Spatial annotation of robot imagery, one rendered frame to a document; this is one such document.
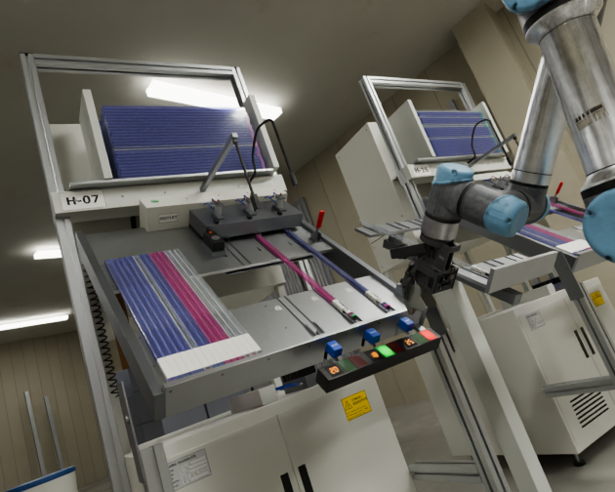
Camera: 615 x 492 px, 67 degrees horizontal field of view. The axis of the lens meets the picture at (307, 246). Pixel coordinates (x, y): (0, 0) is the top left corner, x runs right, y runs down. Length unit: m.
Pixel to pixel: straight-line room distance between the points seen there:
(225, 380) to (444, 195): 0.56
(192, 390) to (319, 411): 0.53
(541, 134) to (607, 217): 0.28
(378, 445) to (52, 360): 9.31
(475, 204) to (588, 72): 0.27
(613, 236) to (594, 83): 0.23
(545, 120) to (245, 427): 0.97
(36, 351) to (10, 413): 1.15
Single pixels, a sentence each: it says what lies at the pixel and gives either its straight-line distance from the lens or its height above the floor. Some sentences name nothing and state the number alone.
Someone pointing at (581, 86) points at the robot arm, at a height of 0.93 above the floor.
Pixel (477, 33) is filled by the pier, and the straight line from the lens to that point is 4.31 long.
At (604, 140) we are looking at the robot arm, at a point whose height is 0.84.
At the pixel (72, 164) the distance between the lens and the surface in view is 1.76.
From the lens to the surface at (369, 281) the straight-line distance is 1.30.
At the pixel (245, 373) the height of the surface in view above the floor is 0.71.
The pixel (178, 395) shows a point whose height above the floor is 0.71.
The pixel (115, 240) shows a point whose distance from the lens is 1.43.
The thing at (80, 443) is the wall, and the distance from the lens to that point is 10.34.
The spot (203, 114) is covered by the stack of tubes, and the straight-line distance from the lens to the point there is 1.75.
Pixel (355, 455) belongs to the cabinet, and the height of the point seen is 0.41.
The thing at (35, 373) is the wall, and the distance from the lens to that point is 10.31.
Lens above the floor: 0.68
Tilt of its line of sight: 14 degrees up
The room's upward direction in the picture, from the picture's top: 20 degrees counter-clockwise
